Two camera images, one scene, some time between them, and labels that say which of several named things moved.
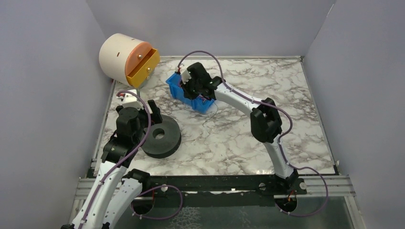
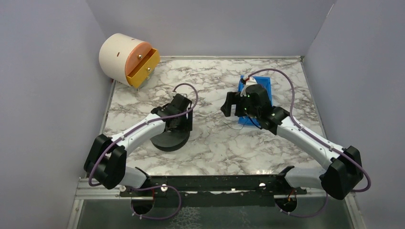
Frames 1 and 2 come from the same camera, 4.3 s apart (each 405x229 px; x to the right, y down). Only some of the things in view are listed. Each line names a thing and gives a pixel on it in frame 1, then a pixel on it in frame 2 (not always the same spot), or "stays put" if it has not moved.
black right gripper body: (192, 90) → (238, 105)
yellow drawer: (141, 73) stays put
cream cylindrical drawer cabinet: (119, 53) stays put
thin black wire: (216, 111) → (220, 120)
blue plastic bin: (200, 104) → (265, 82)
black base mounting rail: (218, 190) stays put
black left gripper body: (147, 114) → (183, 125)
